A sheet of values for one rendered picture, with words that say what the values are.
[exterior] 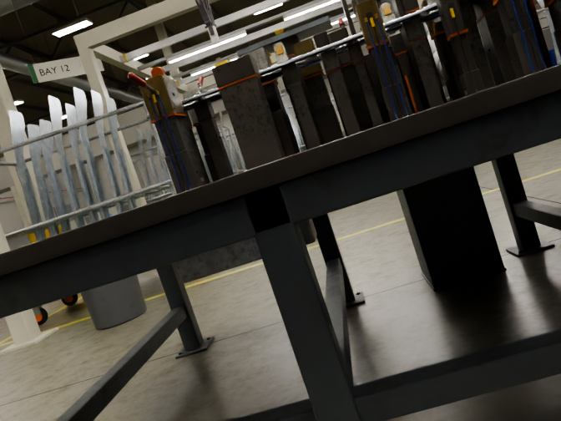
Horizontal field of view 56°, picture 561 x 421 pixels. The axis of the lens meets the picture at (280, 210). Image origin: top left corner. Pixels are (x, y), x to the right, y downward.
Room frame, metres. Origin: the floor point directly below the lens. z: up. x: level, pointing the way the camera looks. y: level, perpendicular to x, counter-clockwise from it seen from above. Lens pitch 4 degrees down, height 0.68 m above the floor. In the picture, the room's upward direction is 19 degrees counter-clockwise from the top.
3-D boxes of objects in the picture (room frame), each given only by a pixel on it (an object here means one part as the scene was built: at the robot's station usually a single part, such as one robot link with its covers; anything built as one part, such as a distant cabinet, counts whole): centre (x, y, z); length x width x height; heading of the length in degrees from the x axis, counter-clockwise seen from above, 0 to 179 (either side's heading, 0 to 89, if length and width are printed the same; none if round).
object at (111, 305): (4.05, 1.43, 0.36); 0.50 x 0.50 x 0.73
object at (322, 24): (2.07, -0.22, 1.16); 0.37 x 0.14 x 0.02; 78
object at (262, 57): (1.93, -0.10, 0.90); 0.13 x 0.08 x 0.41; 168
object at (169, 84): (1.61, 0.24, 0.88); 0.14 x 0.09 x 0.36; 168
